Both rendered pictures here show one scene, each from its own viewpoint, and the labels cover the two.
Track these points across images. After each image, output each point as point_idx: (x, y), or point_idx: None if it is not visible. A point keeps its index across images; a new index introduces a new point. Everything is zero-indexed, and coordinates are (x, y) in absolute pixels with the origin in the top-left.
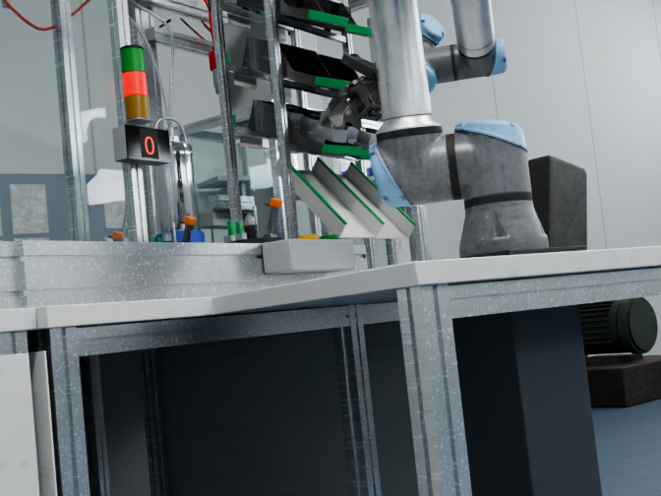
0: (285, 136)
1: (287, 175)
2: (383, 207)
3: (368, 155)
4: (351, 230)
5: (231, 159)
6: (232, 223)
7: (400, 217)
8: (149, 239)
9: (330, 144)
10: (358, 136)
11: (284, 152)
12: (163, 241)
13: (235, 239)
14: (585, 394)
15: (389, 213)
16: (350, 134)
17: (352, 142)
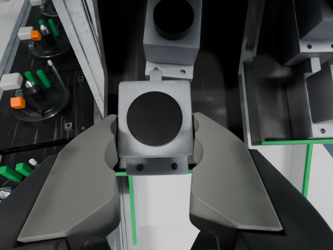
0: (85, 59)
1: (103, 117)
2: (296, 147)
3: (288, 144)
4: (172, 213)
5: (88, 5)
6: (3, 173)
7: (299, 186)
8: (25, 76)
9: (230, 64)
10: (316, 77)
11: (90, 87)
12: (28, 90)
13: (18, 179)
14: None
15: (295, 161)
16: (323, 33)
17: (311, 55)
